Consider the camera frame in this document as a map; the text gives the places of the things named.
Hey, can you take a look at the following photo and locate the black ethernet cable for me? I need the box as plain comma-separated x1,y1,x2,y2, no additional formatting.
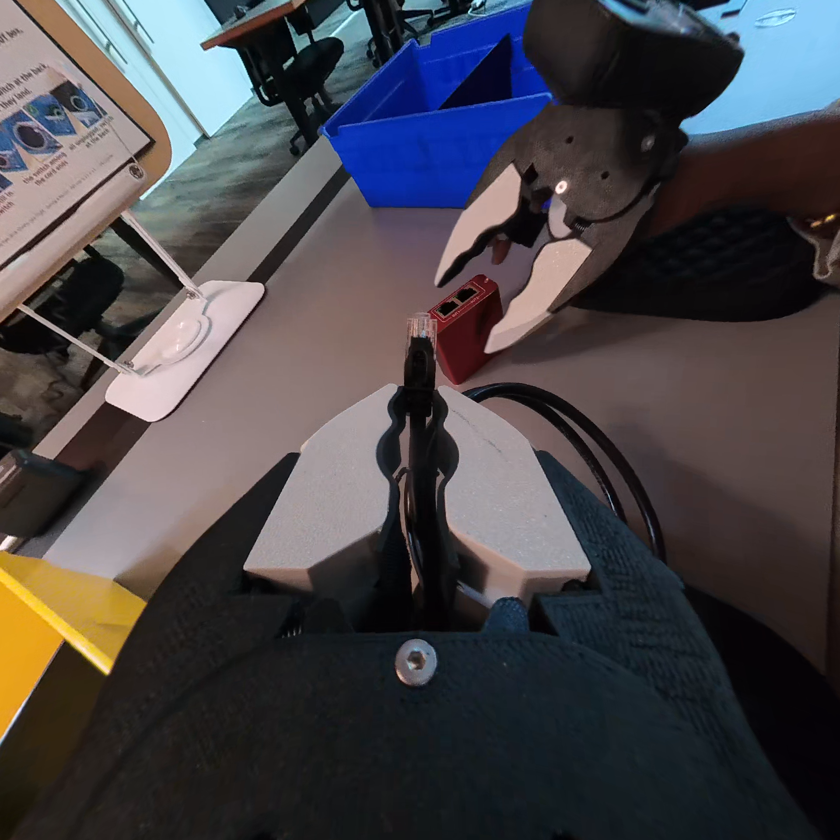
400,314,667,631

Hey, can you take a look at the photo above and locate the instruction board with wooden frame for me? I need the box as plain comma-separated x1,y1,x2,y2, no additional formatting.
0,0,173,322

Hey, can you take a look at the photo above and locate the dark bin divider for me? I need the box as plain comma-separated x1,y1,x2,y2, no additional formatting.
438,33,514,111
0,640,109,808

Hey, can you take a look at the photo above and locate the grey desk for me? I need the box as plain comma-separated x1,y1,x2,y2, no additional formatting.
13,0,840,690

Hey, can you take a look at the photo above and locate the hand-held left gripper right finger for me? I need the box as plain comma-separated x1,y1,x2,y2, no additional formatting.
430,385,592,631

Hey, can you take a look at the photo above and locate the yellow plastic bin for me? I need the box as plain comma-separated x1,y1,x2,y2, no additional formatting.
0,551,148,742

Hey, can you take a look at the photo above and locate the black wrist rest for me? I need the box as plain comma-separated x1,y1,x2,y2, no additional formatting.
571,206,828,322

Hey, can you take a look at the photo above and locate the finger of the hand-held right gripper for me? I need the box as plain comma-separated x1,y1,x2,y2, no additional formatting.
434,163,526,287
484,197,592,355

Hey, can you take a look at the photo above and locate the wooden office table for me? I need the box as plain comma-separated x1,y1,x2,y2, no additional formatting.
200,0,309,106

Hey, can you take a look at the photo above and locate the blue plastic bin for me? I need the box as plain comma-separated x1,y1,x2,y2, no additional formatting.
319,0,559,210

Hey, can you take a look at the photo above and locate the red ethernet splitter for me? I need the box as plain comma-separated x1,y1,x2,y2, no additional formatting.
428,274,505,386

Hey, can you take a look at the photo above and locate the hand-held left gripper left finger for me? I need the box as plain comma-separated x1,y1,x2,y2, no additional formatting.
243,384,414,632

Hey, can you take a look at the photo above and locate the person's right forearm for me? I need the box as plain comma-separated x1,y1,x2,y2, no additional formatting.
787,98,840,290

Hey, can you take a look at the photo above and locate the black office chair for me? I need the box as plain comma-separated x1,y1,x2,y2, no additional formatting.
0,256,158,395
252,36,345,155

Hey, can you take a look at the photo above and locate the dark grey power adapter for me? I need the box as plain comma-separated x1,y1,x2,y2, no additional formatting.
0,449,86,536

